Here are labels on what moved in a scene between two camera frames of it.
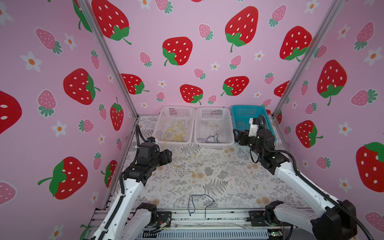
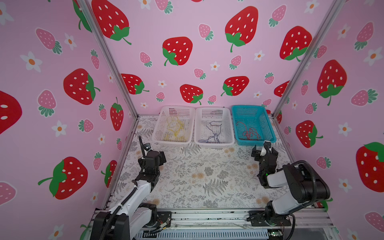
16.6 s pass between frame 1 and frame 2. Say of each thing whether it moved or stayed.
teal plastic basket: stayed
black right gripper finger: moved
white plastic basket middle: stayed
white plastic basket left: stayed
